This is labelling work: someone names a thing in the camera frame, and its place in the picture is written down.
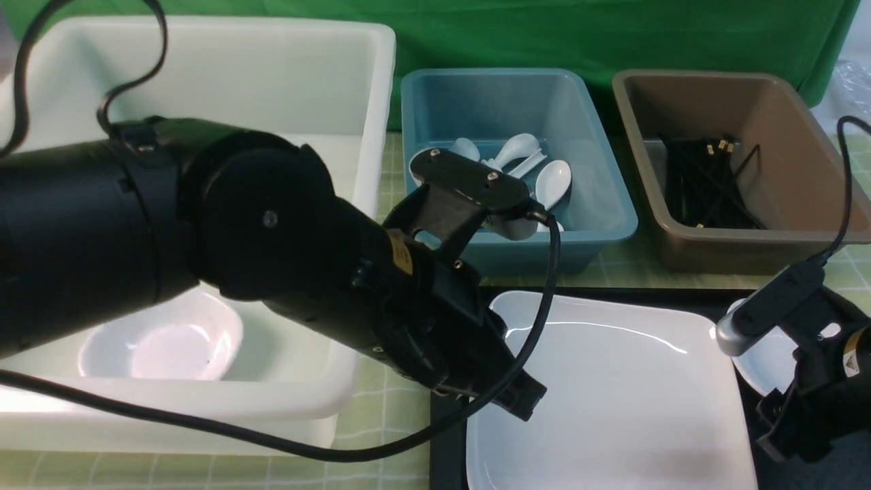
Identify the large white square plate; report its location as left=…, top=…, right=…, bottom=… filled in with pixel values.
left=466, top=297, right=758, bottom=489

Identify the white spoon top in bin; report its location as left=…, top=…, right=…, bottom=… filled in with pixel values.
left=485, top=133, right=540, bottom=171

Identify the clear plastic object at right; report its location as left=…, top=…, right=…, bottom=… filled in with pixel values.
left=829, top=60, right=870, bottom=123

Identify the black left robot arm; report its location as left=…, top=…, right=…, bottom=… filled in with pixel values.
left=2, top=116, right=544, bottom=397

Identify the green backdrop cloth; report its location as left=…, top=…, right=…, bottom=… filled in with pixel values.
left=3, top=0, right=861, bottom=133

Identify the teal plastic bin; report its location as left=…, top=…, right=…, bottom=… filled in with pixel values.
left=400, top=67, right=638, bottom=275

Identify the large white plastic tub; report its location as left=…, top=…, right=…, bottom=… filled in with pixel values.
left=1, top=16, right=395, bottom=454

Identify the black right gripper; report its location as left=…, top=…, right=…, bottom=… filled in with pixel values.
left=757, top=299, right=870, bottom=462

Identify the black chopsticks pile in bin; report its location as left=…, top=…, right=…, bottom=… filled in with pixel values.
left=660, top=135, right=766, bottom=230

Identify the brown plastic bin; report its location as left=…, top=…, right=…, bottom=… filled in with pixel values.
left=612, top=69, right=845, bottom=275

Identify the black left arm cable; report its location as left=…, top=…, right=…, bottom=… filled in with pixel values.
left=0, top=0, right=562, bottom=463

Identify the green checked tablecloth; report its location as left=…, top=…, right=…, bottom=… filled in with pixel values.
left=0, top=133, right=871, bottom=490

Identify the white bowl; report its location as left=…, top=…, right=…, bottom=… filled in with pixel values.
left=78, top=289, right=244, bottom=381
left=728, top=299, right=844, bottom=399

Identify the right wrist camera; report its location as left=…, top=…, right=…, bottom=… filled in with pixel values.
left=715, top=260, right=825, bottom=357

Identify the white ceramic soup spoon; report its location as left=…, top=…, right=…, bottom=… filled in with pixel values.
left=534, top=159, right=572, bottom=211

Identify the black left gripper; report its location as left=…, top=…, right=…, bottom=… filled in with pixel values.
left=286, top=225, right=516, bottom=397

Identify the black serving tray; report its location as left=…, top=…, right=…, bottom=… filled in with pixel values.
left=429, top=287, right=870, bottom=489

